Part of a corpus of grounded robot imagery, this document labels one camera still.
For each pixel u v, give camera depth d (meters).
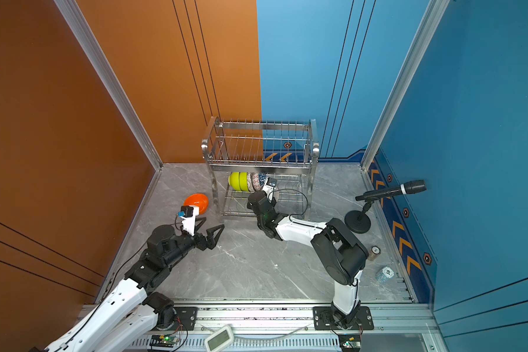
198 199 1.02
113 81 0.87
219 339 0.68
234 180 0.99
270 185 0.77
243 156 1.03
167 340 0.70
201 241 0.66
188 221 0.65
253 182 0.99
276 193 0.78
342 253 0.48
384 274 0.77
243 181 0.99
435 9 0.70
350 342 0.70
